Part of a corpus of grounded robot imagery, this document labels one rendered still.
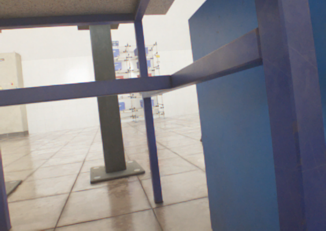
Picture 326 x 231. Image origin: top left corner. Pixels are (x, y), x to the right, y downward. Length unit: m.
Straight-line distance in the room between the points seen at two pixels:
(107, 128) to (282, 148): 1.16
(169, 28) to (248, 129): 6.24
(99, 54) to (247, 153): 1.06
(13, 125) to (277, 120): 5.88
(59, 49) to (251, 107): 6.00
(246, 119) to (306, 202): 0.25
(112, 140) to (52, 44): 5.21
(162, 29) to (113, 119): 5.39
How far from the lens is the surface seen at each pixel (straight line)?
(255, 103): 0.42
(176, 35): 6.61
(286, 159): 0.21
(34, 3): 0.83
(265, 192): 0.45
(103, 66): 1.33
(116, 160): 1.34
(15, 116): 5.95
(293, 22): 0.21
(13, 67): 6.05
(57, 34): 6.39
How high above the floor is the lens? 0.37
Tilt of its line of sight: level
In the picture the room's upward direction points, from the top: 7 degrees counter-clockwise
